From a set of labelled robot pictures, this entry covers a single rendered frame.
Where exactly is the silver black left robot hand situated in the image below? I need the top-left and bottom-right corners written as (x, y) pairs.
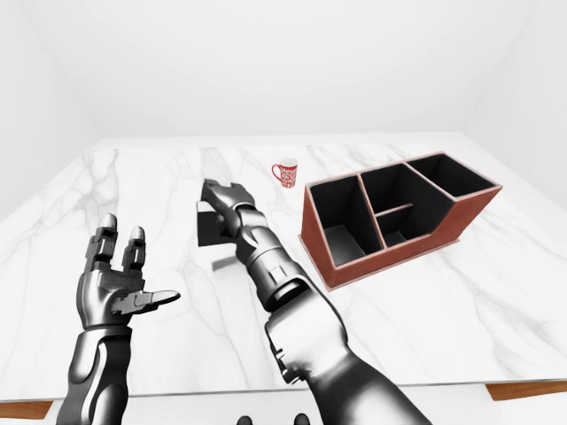
top-left (75, 212), bottom-right (182, 331)

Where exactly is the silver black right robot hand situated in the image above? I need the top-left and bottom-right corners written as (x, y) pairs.
top-left (200, 177), bottom-right (290, 267)

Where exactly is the black book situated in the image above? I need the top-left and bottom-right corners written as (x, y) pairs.
top-left (195, 199), bottom-right (243, 248)

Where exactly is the red-brown desk caddy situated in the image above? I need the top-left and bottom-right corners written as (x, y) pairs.
top-left (299, 151), bottom-right (504, 293)

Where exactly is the red white patterned mug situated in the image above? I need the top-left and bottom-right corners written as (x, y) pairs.
top-left (271, 156), bottom-right (299, 189)

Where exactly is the brown wooden table support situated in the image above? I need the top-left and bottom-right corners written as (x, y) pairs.
top-left (485, 380), bottom-right (567, 403)
top-left (0, 399), bottom-right (55, 421)

